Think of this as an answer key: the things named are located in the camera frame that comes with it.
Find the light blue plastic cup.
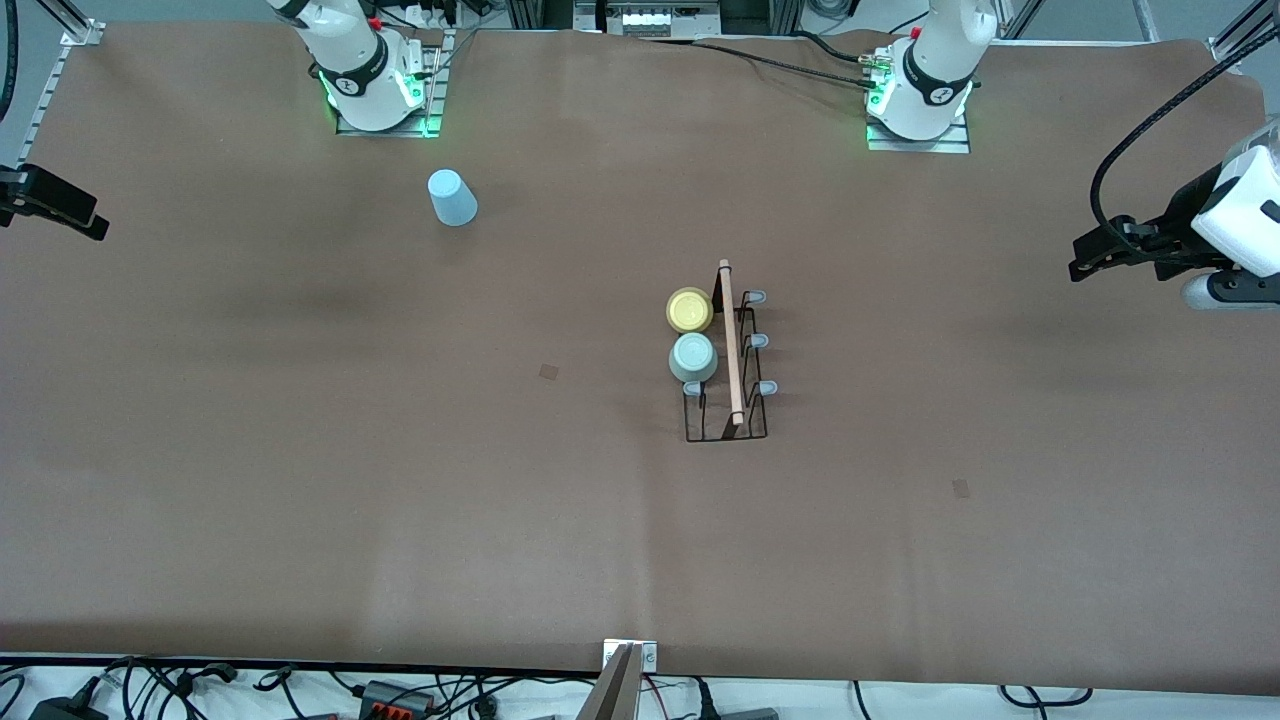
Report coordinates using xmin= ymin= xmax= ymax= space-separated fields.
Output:
xmin=427 ymin=169 xmax=479 ymax=228

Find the thin black table cable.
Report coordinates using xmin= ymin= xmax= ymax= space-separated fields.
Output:
xmin=640 ymin=38 xmax=886 ymax=91

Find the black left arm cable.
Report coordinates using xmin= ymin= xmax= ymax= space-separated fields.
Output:
xmin=1090 ymin=45 xmax=1280 ymax=256

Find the grey control box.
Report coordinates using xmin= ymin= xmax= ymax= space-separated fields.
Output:
xmin=573 ymin=0 xmax=721 ymax=39

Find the brown table cover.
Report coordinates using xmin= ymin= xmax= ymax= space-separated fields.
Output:
xmin=0 ymin=20 xmax=1280 ymax=693

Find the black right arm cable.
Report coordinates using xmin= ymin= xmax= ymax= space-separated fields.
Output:
xmin=0 ymin=0 xmax=21 ymax=123

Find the mint green plastic cup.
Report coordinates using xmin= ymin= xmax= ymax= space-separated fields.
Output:
xmin=668 ymin=332 xmax=719 ymax=385

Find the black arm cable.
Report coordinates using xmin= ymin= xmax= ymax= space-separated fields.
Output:
xmin=0 ymin=0 xmax=21 ymax=123
xmin=1090 ymin=45 xmax=1280 ymax=256

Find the thick black base cable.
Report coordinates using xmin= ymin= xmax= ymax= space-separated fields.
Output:
xmin=795 ymin=30 xmax=871 ymax=66

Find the black power adapter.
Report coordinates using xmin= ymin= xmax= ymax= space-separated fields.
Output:
xmin=28 ymin=695 xmax=111 ymax=720

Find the aluminium frame rail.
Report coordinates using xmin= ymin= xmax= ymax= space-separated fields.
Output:
xmin=15 ymin=0 xmax=106 ymax=166
xmin=1205 ymin=0 xmax=1280 ymax=71

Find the yellow plastic cup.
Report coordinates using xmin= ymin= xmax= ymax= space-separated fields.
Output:
xmin=666 ymin=287 xmax=715 ymax=335

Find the white power strip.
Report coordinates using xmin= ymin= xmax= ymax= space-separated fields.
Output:
xmin=385 ymin=0 xmax=471 ymax=31

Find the orange black connector block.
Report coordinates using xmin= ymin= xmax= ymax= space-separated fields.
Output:
xmin=360 ymin=680 xmax=436 ymax=719

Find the black wire cup holder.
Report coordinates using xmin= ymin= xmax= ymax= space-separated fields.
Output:
xmin=682 ymin=259 xmax=779 ymax=444

